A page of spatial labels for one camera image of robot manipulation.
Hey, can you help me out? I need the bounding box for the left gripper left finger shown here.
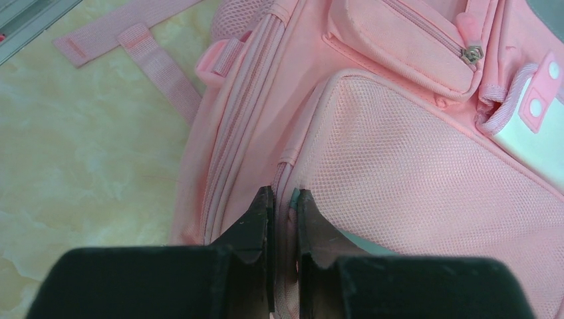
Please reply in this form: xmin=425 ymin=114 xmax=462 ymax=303
xmin=211 ymin=186 xmax=275 ymax=318

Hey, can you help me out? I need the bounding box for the pink student backpack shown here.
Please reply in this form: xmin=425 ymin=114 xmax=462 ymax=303
xmin=53 ymin=1 xmax=563 ymax=318

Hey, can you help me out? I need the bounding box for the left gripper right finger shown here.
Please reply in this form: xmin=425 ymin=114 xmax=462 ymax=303
xmin=296 ymin=189 xmax=370 ymax=318

